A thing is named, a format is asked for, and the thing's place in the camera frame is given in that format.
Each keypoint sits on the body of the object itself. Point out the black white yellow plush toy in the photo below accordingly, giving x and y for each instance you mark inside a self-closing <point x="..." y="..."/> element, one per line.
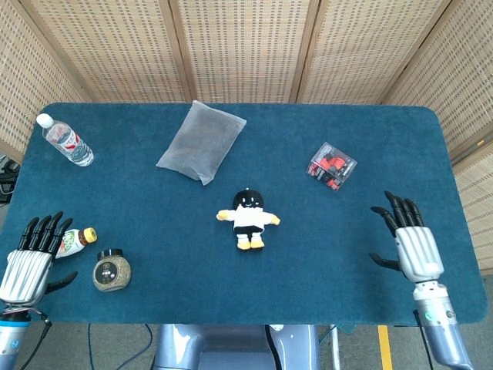
<point x="248" y="221"/>

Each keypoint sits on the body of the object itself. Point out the blue carpet table cloth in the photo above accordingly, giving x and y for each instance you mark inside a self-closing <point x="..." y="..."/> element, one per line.
<point x="192" y="250"/>

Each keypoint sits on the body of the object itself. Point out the yellow floor tape strip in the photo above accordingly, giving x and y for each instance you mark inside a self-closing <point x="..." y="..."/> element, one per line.
<point x="385" y="347"/>

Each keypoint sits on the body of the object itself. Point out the small bottle with yellow cap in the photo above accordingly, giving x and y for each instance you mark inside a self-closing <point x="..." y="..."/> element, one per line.
<point x="75" y="241"/>

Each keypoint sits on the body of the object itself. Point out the clear box with red capsules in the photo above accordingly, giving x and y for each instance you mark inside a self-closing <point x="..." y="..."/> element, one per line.
<point x="332" y="165"/>

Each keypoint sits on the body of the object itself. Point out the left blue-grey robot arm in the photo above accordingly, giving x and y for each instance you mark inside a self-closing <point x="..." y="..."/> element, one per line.
<point x="13" y="339"/>

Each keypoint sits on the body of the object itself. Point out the metal table leg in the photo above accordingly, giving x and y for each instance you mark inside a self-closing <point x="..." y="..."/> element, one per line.
<point x="335" y="347"/>

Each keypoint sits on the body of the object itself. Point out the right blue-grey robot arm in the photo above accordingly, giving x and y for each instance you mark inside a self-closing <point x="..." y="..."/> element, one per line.
<point x="439" y="327"/>

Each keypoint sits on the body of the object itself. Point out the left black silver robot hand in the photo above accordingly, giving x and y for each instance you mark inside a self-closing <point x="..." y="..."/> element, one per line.
<point x="25" y="270"/>

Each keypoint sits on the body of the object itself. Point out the black equipment beside table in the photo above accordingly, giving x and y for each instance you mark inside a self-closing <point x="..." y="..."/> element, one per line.
<point x="7" y="177"/>

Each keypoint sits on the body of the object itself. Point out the grey plastic bag pouch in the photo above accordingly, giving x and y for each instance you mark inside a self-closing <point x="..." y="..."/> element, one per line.
<point x="202" y="142"/>

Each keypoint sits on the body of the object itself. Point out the round jar with black lid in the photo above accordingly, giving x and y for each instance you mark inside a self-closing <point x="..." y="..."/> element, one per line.
<point x="111" y="271"/>

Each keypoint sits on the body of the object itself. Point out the blue-grey robot torso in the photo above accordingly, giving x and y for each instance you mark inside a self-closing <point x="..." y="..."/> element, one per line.
<point x="231" y="347"/>

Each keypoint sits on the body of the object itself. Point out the clear plastic water bottle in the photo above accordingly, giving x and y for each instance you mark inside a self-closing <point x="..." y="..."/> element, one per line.
<point x="67" y="142"/>

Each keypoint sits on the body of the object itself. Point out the bamboo folding screen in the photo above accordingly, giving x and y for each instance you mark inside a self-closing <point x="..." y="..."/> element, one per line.
<point x="242" y="46"/>

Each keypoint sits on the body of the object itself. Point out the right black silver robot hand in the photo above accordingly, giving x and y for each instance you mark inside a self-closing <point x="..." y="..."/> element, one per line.
<point x="418" y="250"/>

